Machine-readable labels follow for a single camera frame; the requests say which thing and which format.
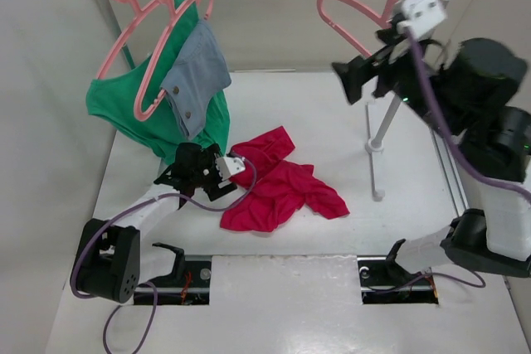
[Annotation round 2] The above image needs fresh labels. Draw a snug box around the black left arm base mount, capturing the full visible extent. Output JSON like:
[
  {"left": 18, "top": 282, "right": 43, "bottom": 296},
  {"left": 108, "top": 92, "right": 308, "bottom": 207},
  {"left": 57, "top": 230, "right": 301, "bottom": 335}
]
[{"left": 133, "top": 242, "right": 212, "bottom": 306}]

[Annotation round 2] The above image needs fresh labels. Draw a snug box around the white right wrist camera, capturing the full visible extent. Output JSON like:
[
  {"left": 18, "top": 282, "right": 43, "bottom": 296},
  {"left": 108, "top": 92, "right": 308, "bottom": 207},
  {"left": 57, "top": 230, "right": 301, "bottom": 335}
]
[{"left": 392, "top": 0, "right": 447, "bottom": 39}]

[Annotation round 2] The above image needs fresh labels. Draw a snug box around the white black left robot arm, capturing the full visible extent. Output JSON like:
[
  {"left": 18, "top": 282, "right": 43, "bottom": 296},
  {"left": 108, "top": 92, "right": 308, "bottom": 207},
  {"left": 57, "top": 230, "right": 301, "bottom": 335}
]
[{"left": 70, "top": 143, "right": 246, "bottom": 303}]

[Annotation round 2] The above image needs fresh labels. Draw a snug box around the pink hanger with clothes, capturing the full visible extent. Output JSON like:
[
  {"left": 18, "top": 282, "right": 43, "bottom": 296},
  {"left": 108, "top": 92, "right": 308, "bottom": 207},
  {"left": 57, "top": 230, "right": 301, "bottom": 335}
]
[{"left": 133, "top": 0, "right": 214, "bottom": 122}]

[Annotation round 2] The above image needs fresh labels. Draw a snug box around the grey denim garment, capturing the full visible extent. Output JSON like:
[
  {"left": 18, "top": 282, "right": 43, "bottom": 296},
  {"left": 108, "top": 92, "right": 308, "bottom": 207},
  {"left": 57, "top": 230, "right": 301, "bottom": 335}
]
[{"left": 161, "top": 19, "right": 231, "bottom": 140}]

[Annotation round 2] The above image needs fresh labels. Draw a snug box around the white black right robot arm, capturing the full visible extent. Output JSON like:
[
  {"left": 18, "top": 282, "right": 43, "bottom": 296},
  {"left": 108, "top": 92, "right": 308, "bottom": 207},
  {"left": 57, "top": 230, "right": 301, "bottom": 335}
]
[{"left": 332, "top": 24, "right": 530, "bottom": 283}]

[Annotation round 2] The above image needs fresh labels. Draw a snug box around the green tank top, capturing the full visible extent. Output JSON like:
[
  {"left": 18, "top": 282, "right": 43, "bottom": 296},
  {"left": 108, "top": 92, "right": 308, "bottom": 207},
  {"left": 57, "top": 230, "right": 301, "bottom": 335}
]
[{"left": 85, "top": 0, "right": 231, "bottom": 165}]

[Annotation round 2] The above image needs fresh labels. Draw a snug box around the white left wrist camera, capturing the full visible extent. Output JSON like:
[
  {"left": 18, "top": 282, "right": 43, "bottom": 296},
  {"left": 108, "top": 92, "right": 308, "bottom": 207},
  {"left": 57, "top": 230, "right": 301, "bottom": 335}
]
[{"left": 215, "top": 154, "right": 246, "bottom": 182}]

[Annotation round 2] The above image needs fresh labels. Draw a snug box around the red t shirt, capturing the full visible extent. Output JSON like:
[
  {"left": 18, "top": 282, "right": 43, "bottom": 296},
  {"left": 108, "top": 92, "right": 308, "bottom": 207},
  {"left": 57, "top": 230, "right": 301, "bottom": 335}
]
[{"left": 220, "top": 126, "right": 349, "bottom": 233}]

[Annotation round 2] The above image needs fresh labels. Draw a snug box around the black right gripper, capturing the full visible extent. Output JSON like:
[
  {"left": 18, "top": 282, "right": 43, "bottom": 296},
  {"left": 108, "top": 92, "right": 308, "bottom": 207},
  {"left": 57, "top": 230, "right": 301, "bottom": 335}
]
[{"left": 334, "top": 26, "right": 464, "bottom": 138}]

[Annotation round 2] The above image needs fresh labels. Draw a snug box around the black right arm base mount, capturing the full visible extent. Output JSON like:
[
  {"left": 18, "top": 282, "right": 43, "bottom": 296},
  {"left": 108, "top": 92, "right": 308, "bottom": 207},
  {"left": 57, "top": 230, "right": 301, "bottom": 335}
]
[{"left": 357, "top": 239, "right": 439, "bottom": 304}]

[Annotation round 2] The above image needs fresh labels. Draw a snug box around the aluminium rail on right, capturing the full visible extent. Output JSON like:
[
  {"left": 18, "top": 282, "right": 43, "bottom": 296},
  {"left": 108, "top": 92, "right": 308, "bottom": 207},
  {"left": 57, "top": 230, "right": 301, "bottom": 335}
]
[{"left": 431, "top": 132, "right": 469, "bottom": 216}]

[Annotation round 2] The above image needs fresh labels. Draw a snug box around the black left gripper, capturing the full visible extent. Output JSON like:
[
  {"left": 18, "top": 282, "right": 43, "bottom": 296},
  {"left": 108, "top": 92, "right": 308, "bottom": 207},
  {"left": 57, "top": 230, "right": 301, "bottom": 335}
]
[{"left": 191, "top": 145, "right": 236, "bottom": 199}]

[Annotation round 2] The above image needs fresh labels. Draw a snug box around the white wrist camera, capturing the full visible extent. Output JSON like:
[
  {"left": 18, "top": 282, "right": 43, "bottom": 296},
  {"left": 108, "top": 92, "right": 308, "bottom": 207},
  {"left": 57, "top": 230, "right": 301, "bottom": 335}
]
[
  {"left": 392, "top": 0, "right": 447, "bottom": 39},
  {"left": 215, "top": 154, "right": 246, "bottom": 182}
]

